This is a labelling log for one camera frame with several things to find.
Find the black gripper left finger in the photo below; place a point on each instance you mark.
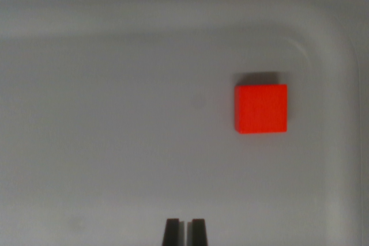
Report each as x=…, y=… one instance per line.
x=171, y=233

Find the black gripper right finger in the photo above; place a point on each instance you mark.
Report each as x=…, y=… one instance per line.
x=199, y=233

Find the white plastic tray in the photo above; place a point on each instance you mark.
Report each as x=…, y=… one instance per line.
x=144, y=142

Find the red cube block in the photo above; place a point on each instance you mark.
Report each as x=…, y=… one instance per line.
x=261, y=109

